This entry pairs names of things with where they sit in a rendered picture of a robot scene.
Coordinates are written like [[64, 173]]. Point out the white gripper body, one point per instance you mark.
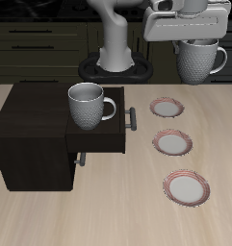
[[185, 25]]

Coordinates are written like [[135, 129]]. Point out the white dimpled porcelain mug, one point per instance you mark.
[[86, 107], [195, 62]]

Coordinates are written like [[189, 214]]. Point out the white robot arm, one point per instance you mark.
[[115, 38]]

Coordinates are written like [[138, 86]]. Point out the red-rimmed white plate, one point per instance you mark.
[[167, 107], [172, 142], [186, 188]]

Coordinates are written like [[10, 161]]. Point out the dark wooden cabinet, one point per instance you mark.
[[40, 128]]

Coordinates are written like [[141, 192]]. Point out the dark kitchen cupboards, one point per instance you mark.
[[37, 48]]

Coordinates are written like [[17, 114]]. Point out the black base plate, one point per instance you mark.
[[143, 68]]

